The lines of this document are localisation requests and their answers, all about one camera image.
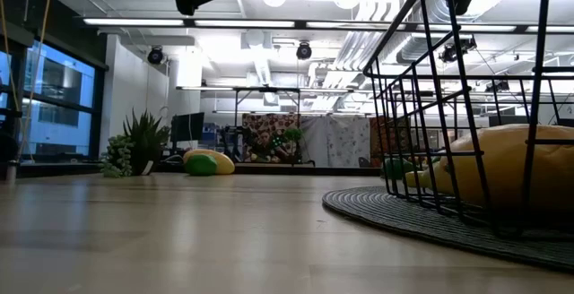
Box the potted succulent plant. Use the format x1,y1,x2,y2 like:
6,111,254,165
99,108,172,179

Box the grey round woven placemat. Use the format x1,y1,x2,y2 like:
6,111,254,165
321,185,574,273

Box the white cloth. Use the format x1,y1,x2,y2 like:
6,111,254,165
299,114,373,169

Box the window with black frame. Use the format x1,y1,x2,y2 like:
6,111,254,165
0,38,107,160

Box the black ceiling spotlight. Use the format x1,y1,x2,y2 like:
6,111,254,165
295,40,313,61
439,38,477,65
146,45,165,65

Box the brown patterned cloth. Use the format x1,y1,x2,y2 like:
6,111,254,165
241,112,301,164

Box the orange mango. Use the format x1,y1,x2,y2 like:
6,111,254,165
432,123,574,214

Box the yellow banana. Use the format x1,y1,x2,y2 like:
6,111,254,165
404,168,445,193

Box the black background table frame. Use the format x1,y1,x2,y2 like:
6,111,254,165
177,85,355,169

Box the orange hanging cable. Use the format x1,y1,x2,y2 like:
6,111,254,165
17,0,55,160

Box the black beam with light strips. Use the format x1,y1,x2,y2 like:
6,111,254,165
75,15,574,35

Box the person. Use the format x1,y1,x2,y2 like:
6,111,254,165
248,127,291,164

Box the black monitor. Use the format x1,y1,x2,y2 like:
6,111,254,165
170,111,205,143

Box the yellow mango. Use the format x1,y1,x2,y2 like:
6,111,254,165
182,148,237,177

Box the green artificial plant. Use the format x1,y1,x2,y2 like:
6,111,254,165
283,126,304,165

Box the black wire basket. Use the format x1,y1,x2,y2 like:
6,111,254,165
361,0,574,241

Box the silver frame post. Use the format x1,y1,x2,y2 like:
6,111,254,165
4,159,18,184

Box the green round fruit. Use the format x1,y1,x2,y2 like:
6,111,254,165
382,155,439,182

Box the small green lime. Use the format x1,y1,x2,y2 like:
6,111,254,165
184,153,219,177

